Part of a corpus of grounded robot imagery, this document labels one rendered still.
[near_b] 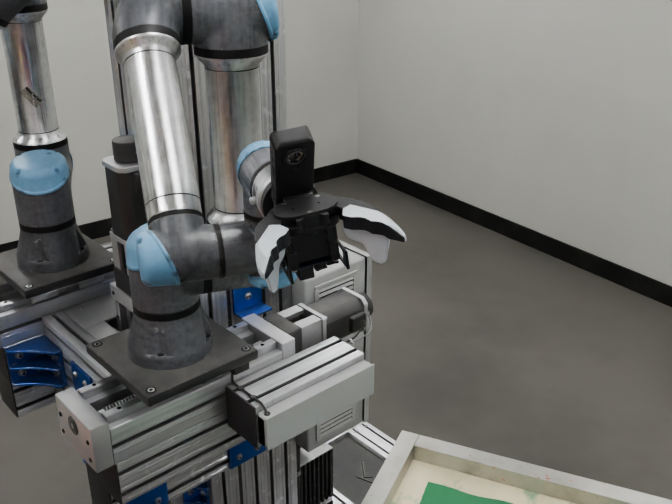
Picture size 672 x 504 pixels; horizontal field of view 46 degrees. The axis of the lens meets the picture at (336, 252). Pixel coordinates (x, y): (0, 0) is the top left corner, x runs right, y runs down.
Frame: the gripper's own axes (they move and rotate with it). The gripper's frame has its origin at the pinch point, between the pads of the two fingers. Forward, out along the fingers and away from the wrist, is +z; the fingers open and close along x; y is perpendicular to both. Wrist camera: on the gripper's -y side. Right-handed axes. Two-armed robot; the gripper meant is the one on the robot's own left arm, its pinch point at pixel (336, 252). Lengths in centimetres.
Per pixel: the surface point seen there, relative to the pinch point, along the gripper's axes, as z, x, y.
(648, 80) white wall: -257, -236, 88
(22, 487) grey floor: -182, 85, 158
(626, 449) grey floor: -133, -138, 188
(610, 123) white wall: -274, -226, 113
